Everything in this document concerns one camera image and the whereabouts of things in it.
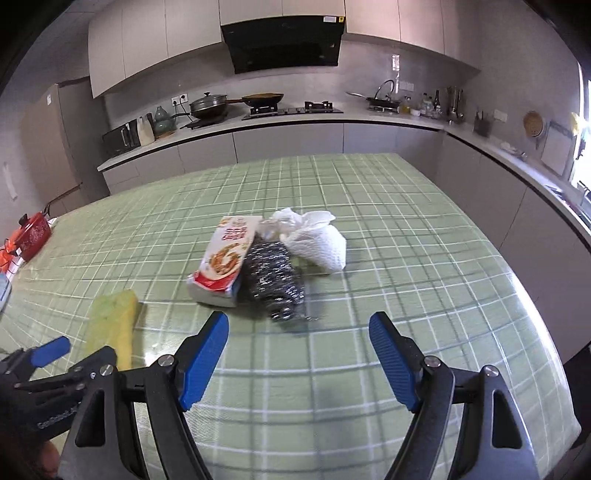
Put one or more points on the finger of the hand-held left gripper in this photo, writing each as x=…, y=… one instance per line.
x=99, y=362
x=51, y=350

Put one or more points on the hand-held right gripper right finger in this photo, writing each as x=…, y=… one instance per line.
x=390, y=360

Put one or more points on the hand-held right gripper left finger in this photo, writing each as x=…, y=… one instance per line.
x=205, y=360

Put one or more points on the yellow green sponge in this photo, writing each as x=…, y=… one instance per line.
x=115, y=318

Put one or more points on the person's left hand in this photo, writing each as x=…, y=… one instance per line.
x=50, y=461

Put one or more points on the white red snack box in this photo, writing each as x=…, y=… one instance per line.
x=226, y=258

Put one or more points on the steel wool scrubber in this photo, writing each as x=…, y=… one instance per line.
x=272, y=277

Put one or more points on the crumpled white paper towel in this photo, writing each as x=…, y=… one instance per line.
x=318, y=244

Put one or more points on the green plaid tablecloth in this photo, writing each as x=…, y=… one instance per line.
x=392, y=207

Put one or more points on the beige refrigerator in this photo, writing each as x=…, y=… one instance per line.
x=55, y=147

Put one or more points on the grey kitchen base cabinets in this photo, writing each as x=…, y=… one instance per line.
x=392, y=141

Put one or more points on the black microwave oven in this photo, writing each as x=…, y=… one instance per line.
x=120, y=138

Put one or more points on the white jug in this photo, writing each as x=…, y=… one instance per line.
x=146, y=131

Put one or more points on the black induction cooker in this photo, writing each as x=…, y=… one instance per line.
x=203, y=122

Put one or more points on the green ceramic jar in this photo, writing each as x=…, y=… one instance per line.
x=164, y=122

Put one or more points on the black knife holder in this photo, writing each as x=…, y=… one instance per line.
x=481, y=127

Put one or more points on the yellow oil bottle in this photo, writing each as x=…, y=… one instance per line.
x=406, y=107

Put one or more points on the grey pot with lid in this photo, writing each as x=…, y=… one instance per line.
x=208, y=106

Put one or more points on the steel wok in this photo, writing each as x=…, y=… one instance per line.
x=381, y=100

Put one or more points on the dark glass bottle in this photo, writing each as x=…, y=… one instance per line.
x=437, y=104

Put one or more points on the black gas stove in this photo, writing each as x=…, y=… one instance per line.
x=291, y=110

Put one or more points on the black frying pan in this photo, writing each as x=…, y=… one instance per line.
x=263, y=98

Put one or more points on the white cutting board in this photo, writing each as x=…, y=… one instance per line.
x=556, y=150

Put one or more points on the curved kitchen faucet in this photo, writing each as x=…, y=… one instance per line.
x=378, y=88

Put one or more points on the round wooden trivet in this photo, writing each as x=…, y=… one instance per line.
x=533, y=123

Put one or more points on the yellow hanging cloth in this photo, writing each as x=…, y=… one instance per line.
x=578, y=124

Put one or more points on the black range hood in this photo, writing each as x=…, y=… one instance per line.
x=281, y=46

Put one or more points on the white wall paper sheet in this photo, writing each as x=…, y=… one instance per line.
x=10, y=181

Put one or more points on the white wall socket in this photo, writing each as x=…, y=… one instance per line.
x=179, y=98
x=500, y=115

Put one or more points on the beige upper wall cabinets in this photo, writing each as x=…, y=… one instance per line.
x=152, y=41

